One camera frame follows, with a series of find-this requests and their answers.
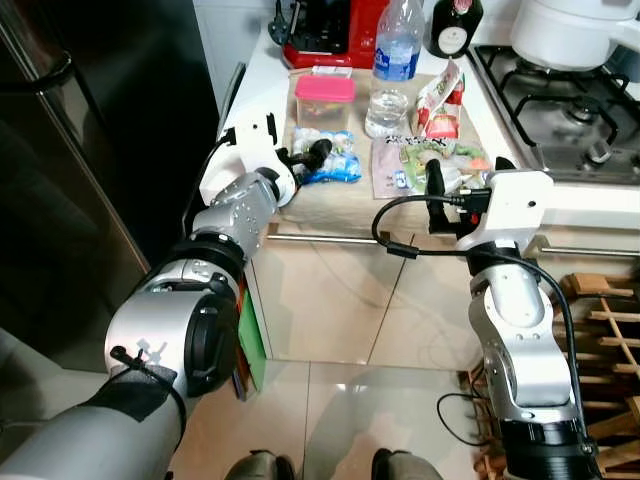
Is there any clear bag of vegetables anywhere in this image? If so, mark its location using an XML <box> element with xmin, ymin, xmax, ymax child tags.
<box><xmin>370</xmin><ymin>136</ymin><xmax>494</xmax><ymax>201</ymax></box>

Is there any red white snack packet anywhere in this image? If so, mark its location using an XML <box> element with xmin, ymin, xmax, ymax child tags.
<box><xmin>412</xmin><ymin>60</ymin><xmax>467</xmax><ymax>141</ymax></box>

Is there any steel gas stove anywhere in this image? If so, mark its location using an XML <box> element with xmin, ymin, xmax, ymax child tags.
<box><xmin>468</xmin><ymin>44</ymin><xmax>640</xmax><ymax>187</ymax></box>

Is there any beige wooden board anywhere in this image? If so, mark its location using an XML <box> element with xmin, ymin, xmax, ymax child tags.
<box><xmin>283</xmin><ymin>68</ymin><xmax>526</xmax><ymax>238</ymax></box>

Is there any green flat board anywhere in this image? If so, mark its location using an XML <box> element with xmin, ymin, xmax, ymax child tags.
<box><xmin>235</xmin><ymin>278</ymin><xmax>269</xmax><ymax>396</ymax></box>

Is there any blue white snack bag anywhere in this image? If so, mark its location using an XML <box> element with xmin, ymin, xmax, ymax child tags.
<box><xmin>290</xmin><ymin>127</ymin><xmax>364</xmax><ymax>187</ymax></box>

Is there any tall black fridge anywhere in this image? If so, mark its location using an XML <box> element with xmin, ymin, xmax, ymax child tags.
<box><xmin>0</xmin><ymin>0</ymin><xmax>223</xmax><ymax>373</ymax></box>

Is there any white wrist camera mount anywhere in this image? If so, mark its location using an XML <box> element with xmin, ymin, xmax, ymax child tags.
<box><xmin>457</xmin><ymin>170</ymin><xmax>554</xmax><ymax>251</ymax></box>
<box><xmin>198</xmin><ymin>112</ymin><xmax>299</xmax><ymax>207</ymax></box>

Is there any white cooking pot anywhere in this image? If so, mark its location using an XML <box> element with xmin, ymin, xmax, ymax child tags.
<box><xmin>509</xmin><ymin>0</ymin><xmax>640</xmax><ymax>73</ymax></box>

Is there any beige kitchen cabinet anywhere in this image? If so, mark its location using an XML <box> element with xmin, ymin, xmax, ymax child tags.
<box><xmin>240</xmin><ymin>40</ymin><xmax>640</xmax><ymax>373</ymax></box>

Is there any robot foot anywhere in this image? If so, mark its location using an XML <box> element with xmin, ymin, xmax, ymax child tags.
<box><xmin>370</xmin><ymin>447</ymin><xmax>443</xmax><ymax>480</ymax></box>
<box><xmin>222</xmin><ymin>449</ymin><xmax>297</xmax><ymax>480</ymax></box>

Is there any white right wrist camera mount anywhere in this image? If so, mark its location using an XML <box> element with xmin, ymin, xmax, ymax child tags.
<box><xmin>457</xmin><ymin>170</ymin><xmax>554</xmax><ymax>251</ymax></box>

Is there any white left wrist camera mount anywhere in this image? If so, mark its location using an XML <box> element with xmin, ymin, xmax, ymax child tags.
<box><xmin>198</xmin><ymin>112</ymin><xmax>299</xmax><ymax>207</ymax></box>

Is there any pink lid plastic container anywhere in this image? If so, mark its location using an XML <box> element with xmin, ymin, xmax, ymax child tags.
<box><xmin>293</xmin><ymin>70</ymin><xmax>358</xmax><ymax>136</ymax></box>

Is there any dark glass bottle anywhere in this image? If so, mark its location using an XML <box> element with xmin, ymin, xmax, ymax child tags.
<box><xmin>427</xmin><ymin>0</ymin><xmax>486</xmax><ymax>60</ymax></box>

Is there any wooden wine rack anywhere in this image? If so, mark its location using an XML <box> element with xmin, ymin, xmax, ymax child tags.
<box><xmin>468</xmin><ymin>270</ymin><xmax>640</xmax><ymax>480</ymax></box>

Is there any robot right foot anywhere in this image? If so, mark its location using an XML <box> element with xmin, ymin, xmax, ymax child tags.
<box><xmin>370</xmin><ymin>447</ymin><xmax>443</xmax><ymax>480</ymax></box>

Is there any clear water bottle blue label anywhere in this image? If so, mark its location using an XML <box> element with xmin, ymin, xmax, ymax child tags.
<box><xmin>372</xmin><ymin>0</ymin><xmax>426</xmax><ymax>85</ymax></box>

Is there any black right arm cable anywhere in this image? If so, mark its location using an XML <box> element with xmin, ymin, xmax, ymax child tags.
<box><xmin>371</xmin><ymin>194</ymin><xmax>471</xmax><ymax>261</ymax></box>

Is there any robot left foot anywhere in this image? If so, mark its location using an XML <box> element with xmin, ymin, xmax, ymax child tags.
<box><xmin>222</xmin><ymin>449</ymin><xmax>297</xmax><ymax>480</ymax></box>

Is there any steel drawer handle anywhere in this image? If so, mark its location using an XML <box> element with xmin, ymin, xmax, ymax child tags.
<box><xmin>265</xmin><ymin>232</ymin><xmax>471</xmax><ymax>248</ymax></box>
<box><xmin>528</xmin><ymin>238</ymin><xmax>640</xmax><ymax>259</ymax></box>

